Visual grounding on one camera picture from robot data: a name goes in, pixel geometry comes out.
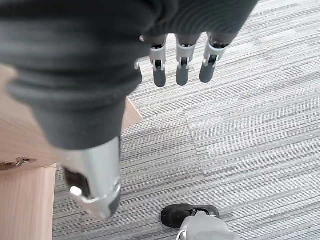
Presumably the dark robot foot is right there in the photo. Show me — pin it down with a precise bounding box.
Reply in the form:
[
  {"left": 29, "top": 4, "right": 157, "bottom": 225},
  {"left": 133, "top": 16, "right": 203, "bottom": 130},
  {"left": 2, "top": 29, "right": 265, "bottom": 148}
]
[{"left": 160, "top": 203, "right": 221, "bottom": 229}]

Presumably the light wooden desk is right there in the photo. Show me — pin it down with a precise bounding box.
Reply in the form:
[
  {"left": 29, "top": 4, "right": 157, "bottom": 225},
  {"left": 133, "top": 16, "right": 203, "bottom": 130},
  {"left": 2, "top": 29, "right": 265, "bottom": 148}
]
[{"left": 0, "top": 63, "right": 144, "bottom": 240}]

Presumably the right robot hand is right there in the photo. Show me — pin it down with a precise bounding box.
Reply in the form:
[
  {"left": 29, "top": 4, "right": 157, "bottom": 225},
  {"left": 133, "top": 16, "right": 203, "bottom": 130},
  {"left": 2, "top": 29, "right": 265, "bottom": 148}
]
[{"left": 0, "top": 0, "right": 260, "bottom": 222}]

